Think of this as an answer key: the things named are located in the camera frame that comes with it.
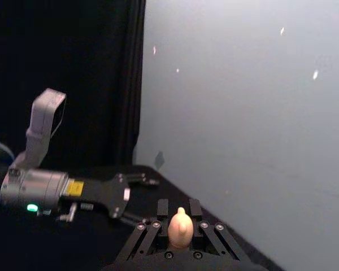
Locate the thin cable with silver plug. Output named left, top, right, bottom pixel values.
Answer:
left=37, top=202, right=94, bottom=223

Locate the black backdrop curtain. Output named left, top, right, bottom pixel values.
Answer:
left=0, top=0, right=147, bottom=171

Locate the small cream plastic piece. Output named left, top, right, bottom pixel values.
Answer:
left=167, top=207, right=194, bottom=250

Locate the black table cloth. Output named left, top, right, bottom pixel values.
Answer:
left=0, top=165, right=286, bottom=271

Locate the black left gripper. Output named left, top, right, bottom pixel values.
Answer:
left=59, top=172, right=160, bottom=225

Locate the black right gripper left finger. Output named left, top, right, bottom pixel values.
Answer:
left=115, top=199, right=170, bottom=262

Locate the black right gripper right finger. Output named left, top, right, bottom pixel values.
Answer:
left=189, top=198, right=241, bottom=260

